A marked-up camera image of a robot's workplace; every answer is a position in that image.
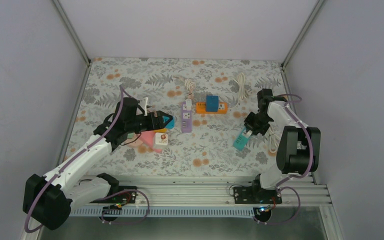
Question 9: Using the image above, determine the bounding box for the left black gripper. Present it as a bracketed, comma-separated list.
[125, 111, 172, 134]

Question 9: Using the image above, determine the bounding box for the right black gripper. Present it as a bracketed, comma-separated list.
[244, 111, 272, 136]

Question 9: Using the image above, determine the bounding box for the cyan cube socket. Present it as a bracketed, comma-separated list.
[163, 116, 175, 130]

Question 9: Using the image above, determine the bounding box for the white plug adapter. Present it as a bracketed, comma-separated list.
[153, 132, 169, 149]

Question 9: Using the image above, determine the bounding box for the purple power strip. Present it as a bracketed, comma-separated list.
[181, 102, 193, 133]

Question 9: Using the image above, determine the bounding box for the pink triangular power strip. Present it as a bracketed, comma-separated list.
[139, 131, 163, 154]

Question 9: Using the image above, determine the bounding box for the dark blue cube socket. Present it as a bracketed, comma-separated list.
[205, 95, 219, 113]

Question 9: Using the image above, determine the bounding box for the white square plug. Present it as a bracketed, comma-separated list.
[185, 99, 192, 111]

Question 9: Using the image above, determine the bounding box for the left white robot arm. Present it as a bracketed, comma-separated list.
[22, 97, 174, 233]

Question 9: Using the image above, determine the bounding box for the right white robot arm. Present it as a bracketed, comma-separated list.
[240, 88, 321, 204]

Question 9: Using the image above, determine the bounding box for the teal power strip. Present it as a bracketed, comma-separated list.
[232, 127, 252, 151]

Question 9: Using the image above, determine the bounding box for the orange power strip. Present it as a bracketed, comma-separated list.
[195, 102, 228, 115]

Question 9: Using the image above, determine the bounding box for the white coiled cable right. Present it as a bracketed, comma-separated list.
[266, 127, 281, 155]

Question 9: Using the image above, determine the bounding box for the white coiled cable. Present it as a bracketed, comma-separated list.
[233, 72, 256, 102]
[266, 127, 281, 155]

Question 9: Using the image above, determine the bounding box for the white coiled cable far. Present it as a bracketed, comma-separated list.
[233, 72, 256, 102]

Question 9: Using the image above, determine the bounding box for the aluminium rail frame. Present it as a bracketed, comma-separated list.
[117, 175, 332, 207]

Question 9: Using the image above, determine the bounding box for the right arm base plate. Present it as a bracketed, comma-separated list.
[233, 186, 283, 205]

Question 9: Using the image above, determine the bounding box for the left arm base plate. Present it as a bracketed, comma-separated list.
[91, 191, 137, 205]

